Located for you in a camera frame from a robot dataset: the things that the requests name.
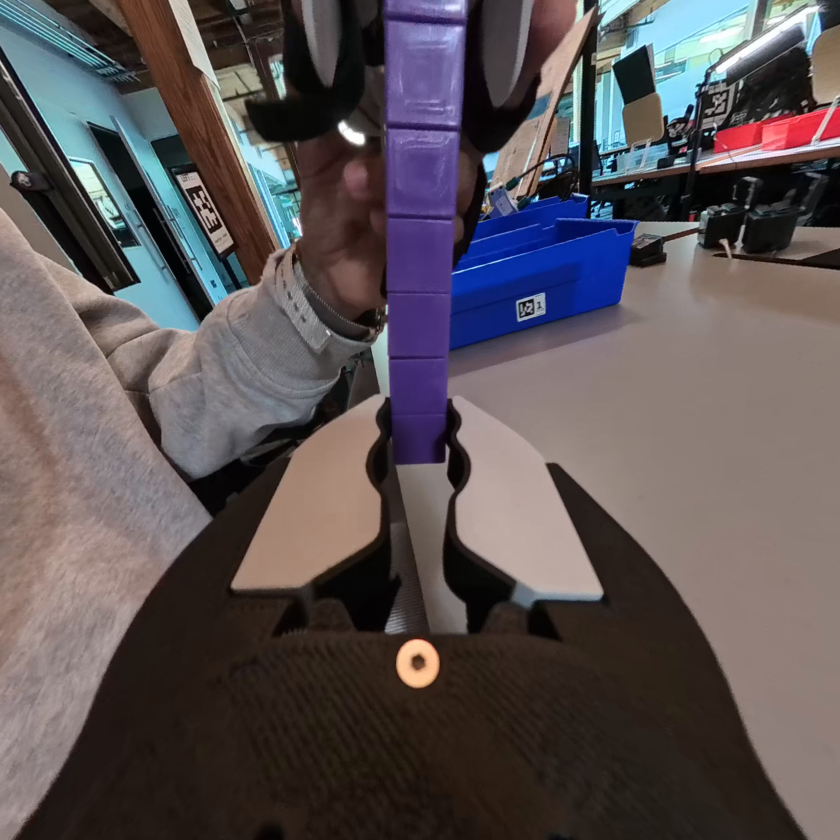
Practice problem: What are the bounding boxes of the person's grey sweatshirt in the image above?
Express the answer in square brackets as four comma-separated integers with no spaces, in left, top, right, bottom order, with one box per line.
[0,210,217,840]

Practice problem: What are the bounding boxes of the blue bin with marker label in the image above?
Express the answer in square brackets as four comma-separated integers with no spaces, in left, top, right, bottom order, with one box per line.
[449,218,641,350]

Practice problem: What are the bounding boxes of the person's left forearm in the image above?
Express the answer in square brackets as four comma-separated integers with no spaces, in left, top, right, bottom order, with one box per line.
[151,246,368,480]

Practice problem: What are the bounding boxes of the person's left hand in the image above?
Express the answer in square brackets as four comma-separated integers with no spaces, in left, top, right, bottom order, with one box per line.
[292,133,481,326]

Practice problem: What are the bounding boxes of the silver wristwatch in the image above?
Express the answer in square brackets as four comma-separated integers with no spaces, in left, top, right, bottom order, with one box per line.
[298,282,389,343]

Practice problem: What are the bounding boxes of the plywood board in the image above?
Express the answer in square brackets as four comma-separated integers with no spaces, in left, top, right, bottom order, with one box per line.
[489,7,601,199]

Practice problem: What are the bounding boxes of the purple segmented bar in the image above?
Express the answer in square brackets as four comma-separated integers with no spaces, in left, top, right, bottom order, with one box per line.
[382,0,469,466]

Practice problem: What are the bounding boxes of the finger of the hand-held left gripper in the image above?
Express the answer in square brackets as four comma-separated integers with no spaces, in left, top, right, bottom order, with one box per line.
[303,0,385,88]
[467,0,536,110]

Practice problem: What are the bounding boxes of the black device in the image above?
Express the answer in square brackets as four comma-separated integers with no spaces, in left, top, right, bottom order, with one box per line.
[742,174,829,256]
[697,177,750,250]

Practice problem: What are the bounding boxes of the black door frame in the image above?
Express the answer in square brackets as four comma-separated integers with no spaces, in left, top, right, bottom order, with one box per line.
[0,49,142,294]

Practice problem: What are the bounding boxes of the red plastic bin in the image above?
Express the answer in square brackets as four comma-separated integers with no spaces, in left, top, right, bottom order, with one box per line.
[712,121,770,156]
[761,108,840,150]

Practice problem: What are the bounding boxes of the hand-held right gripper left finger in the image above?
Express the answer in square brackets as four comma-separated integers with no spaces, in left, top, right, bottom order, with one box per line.
[230,394,389,605]

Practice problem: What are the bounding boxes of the wooden background desk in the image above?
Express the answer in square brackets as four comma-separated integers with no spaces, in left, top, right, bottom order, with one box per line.
[591,134,840,221]

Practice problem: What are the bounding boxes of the blue plastic bin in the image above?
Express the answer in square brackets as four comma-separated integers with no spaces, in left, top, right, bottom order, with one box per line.
[474,193,590,242]

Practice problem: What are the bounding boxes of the framed marker sign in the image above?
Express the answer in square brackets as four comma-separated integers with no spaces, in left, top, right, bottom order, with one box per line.
[172,164,238,258]

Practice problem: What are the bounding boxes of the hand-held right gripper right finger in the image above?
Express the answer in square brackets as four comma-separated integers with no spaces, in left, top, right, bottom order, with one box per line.
[445,395,605,608]

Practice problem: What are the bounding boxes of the black pole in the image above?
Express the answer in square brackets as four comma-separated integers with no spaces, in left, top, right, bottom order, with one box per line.
[576,0,602,206]

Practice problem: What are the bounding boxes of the grey desk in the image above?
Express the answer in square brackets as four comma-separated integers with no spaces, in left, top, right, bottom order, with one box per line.
[364,222,840,840]

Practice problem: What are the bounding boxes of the wooden post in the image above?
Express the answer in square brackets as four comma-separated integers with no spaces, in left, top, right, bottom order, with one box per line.
[117,0,282,286]

